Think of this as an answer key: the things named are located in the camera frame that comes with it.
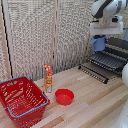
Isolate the red plastic shopping basket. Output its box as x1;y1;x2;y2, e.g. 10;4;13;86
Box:
0;75;51;128

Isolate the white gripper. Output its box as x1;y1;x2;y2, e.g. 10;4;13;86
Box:
89;15;125;37

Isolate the red plastic bowl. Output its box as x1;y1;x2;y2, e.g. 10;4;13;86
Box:
54;88;75;107

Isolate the black oven tray rack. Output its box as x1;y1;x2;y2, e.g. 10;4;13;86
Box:
86;49;128;73

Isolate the red and yellow carton box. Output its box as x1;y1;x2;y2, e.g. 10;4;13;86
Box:
43;63;54;94

